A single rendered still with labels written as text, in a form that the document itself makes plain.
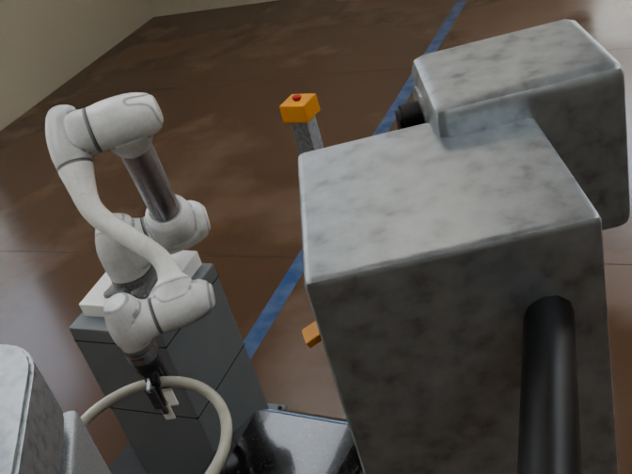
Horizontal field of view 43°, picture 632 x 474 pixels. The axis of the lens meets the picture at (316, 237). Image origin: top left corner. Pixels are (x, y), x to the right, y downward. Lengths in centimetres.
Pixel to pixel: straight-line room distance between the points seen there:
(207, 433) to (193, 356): 31
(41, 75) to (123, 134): 603
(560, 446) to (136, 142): 199
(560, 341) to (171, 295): 171
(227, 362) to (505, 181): 260
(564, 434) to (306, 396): 307
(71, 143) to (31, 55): 596
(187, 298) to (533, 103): 160
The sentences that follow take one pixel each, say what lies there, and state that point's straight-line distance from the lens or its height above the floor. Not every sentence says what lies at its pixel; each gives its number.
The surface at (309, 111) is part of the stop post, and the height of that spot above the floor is 104.
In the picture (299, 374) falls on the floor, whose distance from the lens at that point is 360.
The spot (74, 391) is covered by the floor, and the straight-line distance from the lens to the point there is 408.
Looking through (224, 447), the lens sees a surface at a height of 90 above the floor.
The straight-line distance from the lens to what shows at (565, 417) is 46.
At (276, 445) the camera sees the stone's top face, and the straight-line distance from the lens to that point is 219.
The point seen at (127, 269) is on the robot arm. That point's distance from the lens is 282.
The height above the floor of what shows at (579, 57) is 208.
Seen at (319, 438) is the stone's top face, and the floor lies 80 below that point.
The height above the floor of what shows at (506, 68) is 208.
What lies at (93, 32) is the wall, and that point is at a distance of 895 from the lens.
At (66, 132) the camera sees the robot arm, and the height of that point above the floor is 159.
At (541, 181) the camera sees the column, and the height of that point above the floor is 205.
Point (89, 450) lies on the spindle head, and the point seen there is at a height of 146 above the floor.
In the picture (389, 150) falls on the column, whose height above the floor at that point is 205.
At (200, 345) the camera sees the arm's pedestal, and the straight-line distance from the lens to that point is 295.
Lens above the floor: 234
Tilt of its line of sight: 32 degrees down
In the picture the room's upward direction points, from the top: 16 degrees counter-clockwise
